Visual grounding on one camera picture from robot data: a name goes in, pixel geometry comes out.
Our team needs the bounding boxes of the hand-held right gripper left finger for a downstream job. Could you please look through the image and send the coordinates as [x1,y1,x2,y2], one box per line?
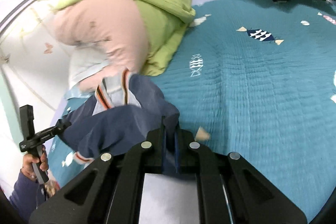
[28,116,167,224]

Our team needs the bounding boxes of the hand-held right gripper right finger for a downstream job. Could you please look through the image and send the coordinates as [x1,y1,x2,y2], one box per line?
[174,121,308,224]

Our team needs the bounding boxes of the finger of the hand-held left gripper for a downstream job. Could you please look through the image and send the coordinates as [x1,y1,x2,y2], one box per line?
[55,120,72,134]

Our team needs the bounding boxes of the navy jacket with striped trim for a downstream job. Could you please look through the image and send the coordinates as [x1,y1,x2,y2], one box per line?
[63,69,181,172]

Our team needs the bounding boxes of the person's left hand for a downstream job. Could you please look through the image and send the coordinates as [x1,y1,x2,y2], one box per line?
[21,146,49,182]

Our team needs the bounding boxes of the white pillow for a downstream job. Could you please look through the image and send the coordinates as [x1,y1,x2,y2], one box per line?
[69,52,111,91]

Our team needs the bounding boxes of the white bed headboard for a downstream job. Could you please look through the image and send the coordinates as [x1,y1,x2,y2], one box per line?
[0,0,90,122]

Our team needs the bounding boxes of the teal fish-print blanket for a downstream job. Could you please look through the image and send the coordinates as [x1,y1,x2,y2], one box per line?
[49,0,336,222]

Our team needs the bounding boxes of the pink pillow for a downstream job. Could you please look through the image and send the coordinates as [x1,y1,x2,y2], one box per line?
[51,0,152,97]

